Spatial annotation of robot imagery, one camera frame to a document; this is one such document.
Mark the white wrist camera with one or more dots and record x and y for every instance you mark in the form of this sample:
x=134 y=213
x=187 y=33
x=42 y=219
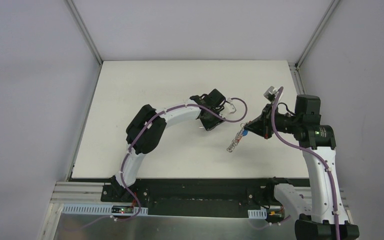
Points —
x=228 y=108
x=271 y=92

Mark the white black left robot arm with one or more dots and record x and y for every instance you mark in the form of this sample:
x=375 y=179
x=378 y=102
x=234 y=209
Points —
x=145 y=131

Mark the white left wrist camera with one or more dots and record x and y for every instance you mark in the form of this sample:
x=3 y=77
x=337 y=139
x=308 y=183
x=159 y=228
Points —
x=228 y=108

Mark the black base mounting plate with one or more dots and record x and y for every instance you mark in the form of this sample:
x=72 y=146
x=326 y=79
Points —
x=219 y=198

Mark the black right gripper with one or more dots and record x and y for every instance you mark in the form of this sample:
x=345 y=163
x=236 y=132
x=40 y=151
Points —
x=264 y=122

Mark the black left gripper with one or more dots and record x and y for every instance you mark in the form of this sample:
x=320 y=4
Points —
x=210 y=120

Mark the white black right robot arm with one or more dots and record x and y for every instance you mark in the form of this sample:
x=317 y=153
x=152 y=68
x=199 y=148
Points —
x=326 y=217

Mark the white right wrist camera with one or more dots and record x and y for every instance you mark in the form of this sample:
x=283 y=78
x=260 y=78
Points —
x=271 y=92

